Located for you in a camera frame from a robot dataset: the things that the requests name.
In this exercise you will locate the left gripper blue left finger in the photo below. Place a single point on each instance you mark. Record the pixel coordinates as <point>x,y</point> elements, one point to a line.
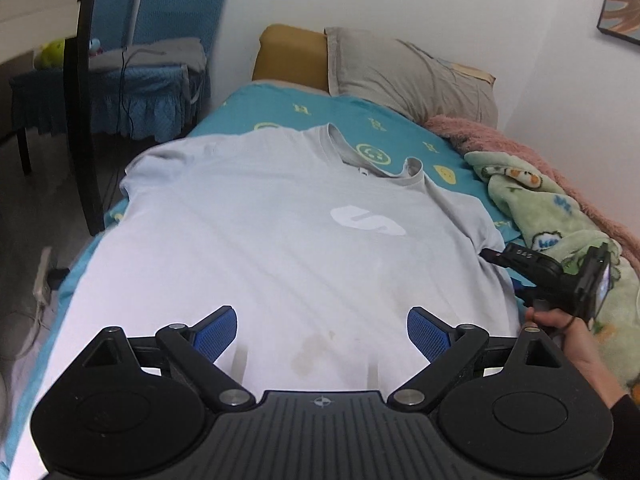
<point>191,352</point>

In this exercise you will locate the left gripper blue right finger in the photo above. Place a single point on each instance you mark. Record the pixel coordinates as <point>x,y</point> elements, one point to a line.
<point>451,354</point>

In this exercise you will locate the white t-shirt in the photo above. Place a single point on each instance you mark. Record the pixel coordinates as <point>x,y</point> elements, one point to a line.
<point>260,269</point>

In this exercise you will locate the person's right hand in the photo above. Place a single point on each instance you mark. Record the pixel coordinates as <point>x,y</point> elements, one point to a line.
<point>581,349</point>

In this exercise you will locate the green cartoon fleece blanket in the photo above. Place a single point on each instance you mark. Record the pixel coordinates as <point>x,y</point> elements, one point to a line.
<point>553,223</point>

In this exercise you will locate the pink fluffy blanket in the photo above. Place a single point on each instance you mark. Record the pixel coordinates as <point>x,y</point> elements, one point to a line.
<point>467,136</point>

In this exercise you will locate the white power strip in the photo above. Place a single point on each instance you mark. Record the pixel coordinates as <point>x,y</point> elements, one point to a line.
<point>41,289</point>

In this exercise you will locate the teal patterned bed sheet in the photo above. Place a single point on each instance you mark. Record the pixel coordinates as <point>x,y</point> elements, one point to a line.
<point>350,124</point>

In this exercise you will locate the grey pillow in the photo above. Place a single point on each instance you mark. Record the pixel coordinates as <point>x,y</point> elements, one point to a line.
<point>404,78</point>

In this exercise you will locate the framed leaf picture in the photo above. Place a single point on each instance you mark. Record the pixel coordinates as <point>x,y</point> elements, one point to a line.
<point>620,19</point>

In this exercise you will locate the grey cloth on chair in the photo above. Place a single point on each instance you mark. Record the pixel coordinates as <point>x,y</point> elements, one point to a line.
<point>170,69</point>

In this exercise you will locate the yellow bed headboard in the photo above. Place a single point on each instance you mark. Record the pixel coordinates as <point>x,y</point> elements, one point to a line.
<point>293,55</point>

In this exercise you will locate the green plush toy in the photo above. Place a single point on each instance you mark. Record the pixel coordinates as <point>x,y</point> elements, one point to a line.
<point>50,56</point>

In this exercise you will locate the blue covered chair near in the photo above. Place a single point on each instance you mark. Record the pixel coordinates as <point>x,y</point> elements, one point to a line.
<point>121,23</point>

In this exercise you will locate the white desk with dark top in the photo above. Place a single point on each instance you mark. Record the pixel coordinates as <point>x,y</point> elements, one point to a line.
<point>27,25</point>

